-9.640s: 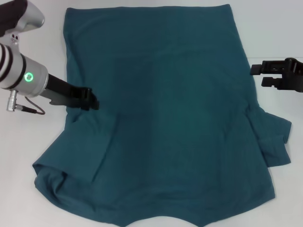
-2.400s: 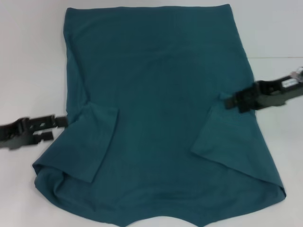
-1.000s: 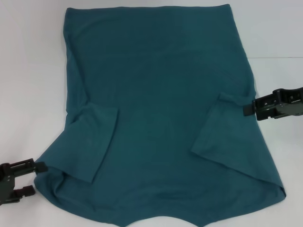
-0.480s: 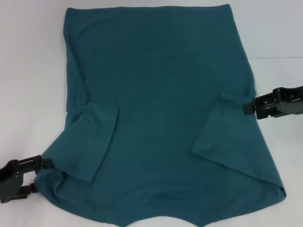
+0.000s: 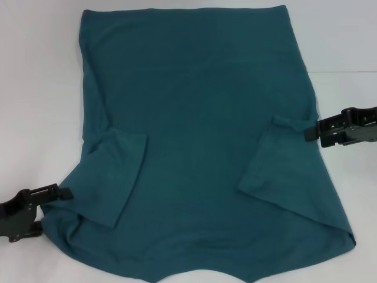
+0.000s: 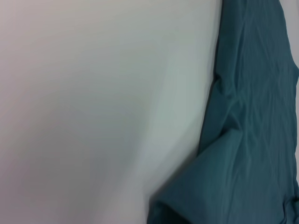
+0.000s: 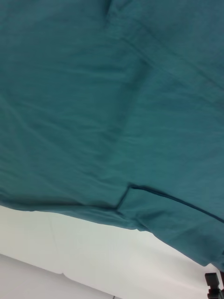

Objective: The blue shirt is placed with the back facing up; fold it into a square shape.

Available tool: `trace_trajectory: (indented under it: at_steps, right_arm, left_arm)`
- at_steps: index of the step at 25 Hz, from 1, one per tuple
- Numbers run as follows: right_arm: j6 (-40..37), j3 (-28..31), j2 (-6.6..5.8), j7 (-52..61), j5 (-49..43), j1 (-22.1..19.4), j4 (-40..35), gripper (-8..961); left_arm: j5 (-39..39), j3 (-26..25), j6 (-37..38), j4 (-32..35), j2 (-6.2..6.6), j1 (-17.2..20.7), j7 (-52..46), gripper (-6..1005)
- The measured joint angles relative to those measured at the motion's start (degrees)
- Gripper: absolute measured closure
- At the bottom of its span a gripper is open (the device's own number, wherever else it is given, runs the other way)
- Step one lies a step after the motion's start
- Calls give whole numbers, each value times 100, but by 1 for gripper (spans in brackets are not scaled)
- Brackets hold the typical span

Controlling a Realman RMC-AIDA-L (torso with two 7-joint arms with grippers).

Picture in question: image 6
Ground teal blue t-shirt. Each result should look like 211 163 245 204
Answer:
147 0 299 224

